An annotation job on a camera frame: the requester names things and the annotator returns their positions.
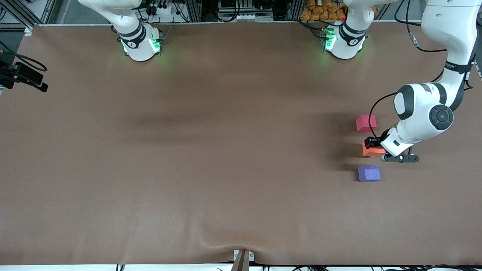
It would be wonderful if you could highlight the white power strip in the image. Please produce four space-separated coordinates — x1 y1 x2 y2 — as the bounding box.
148 3 174 16

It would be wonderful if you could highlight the aluminium frame post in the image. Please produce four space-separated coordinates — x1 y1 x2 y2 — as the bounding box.
184 0 204 22
287 0 304 20

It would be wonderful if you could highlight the red foam cube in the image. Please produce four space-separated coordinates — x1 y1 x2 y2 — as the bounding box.
355 114 377 132

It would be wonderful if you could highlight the aluminium frame profile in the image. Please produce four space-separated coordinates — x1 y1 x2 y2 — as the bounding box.
0 0 57 36

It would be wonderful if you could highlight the purple foam cube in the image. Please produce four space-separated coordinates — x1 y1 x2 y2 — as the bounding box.
357 165 382 183

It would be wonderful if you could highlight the brown table cover cloth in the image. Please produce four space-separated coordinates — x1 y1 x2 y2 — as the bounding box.
0 21 482 266

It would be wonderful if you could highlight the pile of orange items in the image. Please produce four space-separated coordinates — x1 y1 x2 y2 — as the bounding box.
300 0 347 21

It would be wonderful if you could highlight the green lit arm base box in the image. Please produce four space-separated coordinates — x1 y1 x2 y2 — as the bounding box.
150 28 163 53
321 27 337 52

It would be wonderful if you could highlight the orange foam cube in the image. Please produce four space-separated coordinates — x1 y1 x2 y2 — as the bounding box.
362 141 386 158

